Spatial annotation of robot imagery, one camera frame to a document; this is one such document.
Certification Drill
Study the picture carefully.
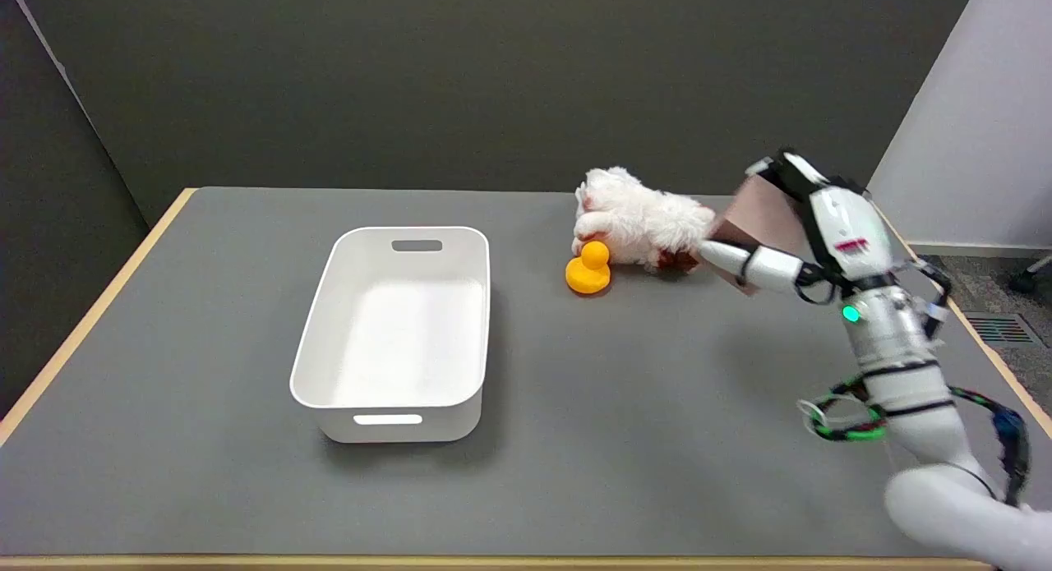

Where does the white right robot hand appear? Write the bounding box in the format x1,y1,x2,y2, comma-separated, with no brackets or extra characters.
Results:
697,148,895,304

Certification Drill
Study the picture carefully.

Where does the wooden cube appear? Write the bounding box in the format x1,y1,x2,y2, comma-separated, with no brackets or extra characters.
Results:
708,173,816,297

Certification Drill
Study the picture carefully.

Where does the white plastic box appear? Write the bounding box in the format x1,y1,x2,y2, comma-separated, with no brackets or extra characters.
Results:
289,226,491,444

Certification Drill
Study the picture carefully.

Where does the floor vent grille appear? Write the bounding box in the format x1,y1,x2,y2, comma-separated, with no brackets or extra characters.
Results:
963,312,1036,345

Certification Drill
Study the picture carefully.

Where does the white plush toy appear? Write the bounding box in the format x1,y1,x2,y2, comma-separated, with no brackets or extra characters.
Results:
573,167,717,274

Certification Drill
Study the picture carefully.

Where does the black chair base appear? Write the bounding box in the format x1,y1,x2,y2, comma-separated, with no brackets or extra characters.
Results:
1009,256,1052,293

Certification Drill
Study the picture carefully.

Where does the yellow rubber duck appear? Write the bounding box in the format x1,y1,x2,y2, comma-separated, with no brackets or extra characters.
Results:
565,241,612,295

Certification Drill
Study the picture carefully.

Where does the black cable loop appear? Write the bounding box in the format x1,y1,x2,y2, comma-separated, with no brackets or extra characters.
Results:
799,259,1031,506

